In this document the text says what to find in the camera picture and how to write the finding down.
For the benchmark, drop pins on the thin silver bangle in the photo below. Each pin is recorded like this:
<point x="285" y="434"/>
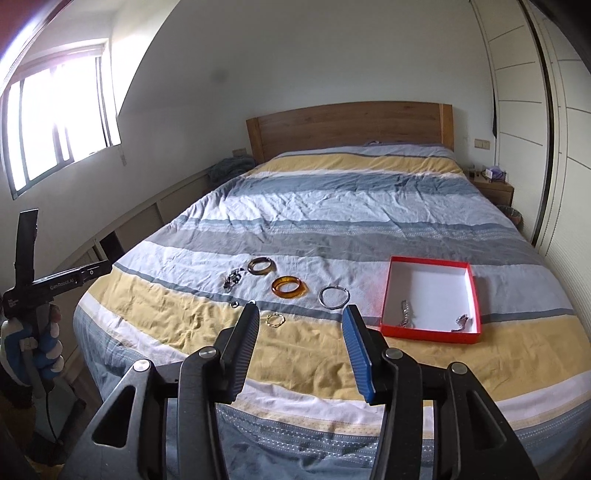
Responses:
<point x="334" y="297"/>

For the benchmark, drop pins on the wooden nightstand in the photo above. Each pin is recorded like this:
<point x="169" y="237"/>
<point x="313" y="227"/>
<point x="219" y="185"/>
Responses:
<point x="498" y="193"/>

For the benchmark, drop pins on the dark brown bangle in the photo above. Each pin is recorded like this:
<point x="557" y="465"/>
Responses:
<point x="261" y="266"/>

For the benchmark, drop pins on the amber orange bangle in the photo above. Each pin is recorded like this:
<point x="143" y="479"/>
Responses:
<point x="288" y="287"/>

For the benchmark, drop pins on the wooden headboard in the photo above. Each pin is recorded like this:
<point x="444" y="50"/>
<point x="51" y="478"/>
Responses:
<point x="351" y="124"/>

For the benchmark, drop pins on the wall light switch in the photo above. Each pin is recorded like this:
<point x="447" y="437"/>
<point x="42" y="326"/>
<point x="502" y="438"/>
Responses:
<point x="482" y="144"/>

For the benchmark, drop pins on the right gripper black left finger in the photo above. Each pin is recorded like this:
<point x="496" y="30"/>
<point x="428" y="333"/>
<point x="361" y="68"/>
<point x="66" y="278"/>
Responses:
<point x="237" y="352"/>

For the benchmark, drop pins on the silver wristwatch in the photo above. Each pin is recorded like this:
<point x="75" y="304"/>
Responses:
<point x="463" y="323"/>

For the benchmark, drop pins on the white sliding wardrobe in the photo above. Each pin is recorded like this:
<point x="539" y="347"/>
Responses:
<point x="542" y="129"/>

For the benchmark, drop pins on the dark grey blanket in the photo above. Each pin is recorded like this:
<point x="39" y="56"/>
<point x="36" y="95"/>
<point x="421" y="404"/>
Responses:
<point x="229" y="168"/>

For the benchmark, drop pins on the striped blue yellow duvet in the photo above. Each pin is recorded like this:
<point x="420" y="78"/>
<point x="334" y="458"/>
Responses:
<point x="300" y="235"/>

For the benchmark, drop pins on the window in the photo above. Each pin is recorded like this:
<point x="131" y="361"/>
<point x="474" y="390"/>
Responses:
<point x="57" y="109"/>

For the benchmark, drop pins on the red shallow gift box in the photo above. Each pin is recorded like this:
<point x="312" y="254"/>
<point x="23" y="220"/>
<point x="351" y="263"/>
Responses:
<point x="425" y="297"/>

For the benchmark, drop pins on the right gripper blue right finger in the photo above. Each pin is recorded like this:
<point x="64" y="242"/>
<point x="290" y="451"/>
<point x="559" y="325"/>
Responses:
<point x="365" y="346"/>

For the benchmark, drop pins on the blue white gloved left hand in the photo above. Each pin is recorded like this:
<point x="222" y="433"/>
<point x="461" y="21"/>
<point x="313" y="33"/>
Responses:
<point x="19" y="347"/>

